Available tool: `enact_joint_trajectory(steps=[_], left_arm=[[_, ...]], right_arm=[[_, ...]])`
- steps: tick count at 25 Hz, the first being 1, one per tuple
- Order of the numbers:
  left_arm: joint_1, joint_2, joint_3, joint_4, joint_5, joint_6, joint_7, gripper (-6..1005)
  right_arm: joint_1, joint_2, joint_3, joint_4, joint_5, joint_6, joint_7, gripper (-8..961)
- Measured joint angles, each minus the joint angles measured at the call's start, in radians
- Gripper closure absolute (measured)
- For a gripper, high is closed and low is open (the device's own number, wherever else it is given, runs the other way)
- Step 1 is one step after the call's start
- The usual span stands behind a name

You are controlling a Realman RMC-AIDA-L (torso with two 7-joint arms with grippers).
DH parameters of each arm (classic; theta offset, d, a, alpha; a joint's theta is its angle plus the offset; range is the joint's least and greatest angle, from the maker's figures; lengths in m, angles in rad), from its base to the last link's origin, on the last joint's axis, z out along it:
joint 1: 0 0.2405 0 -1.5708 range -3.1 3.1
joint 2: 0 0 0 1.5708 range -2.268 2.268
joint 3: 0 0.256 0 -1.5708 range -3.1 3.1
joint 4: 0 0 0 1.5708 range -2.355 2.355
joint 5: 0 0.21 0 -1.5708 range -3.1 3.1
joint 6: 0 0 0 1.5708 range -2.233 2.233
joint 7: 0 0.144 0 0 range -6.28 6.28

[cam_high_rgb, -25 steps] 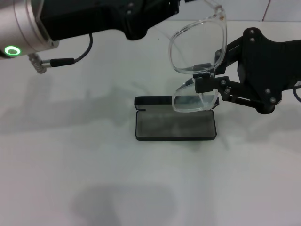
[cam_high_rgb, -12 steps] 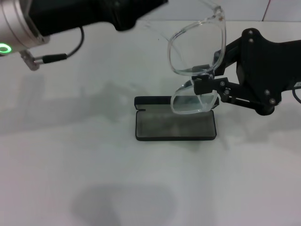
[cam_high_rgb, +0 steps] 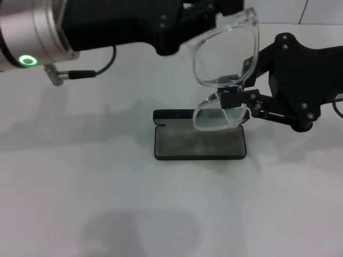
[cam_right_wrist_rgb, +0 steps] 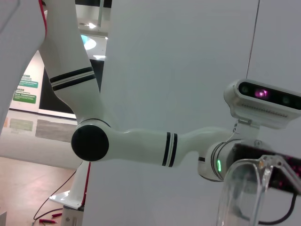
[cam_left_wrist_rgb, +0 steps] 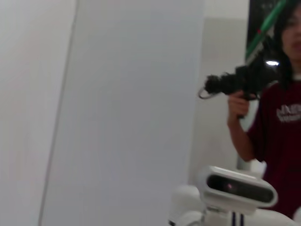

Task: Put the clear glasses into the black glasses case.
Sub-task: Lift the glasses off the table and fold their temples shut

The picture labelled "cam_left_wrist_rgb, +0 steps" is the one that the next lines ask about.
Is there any white robot head camera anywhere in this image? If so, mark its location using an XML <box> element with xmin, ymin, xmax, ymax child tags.
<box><xmin>197</xmin><ymin>165</ymin><xmax>279</xmax><ymax>210</ymax></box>

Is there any black handheld teleoperation controller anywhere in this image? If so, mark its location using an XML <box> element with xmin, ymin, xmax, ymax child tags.
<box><xmin>198</xmin><ymin>54</ymin><xmax>282</xmax><ymax>120</ymax></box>

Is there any person in maroon shirt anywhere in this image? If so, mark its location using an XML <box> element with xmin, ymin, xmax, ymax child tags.
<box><xmin>246</xmin><ymin>0</ymin><xmax>301</xmax><ymax>214</ymax></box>

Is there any green ceiling pipe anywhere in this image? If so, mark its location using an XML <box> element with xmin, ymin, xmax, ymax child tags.
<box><xmin>245</xmin><ymin>0</ymin><xmax>283</xmax><ymax>58</ymax></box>

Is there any person's right forearm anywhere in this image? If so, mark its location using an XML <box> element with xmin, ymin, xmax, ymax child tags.
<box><xmin>227</xmin><ymin>119</ymin><xmax>258</xmax><ymax>163</ymax></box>

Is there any light grey partition panel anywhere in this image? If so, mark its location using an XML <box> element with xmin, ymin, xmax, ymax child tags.
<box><xmin>39</xmin><ymin>0</ymin><xmax>206</xmax><ymax>226</ymax></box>

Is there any person's right hand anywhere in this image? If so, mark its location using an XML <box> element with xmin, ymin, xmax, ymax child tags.
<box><xmin>227</xmin><ymin>90</ymin><xmax>250</xmax><ymax>123</ymax></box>

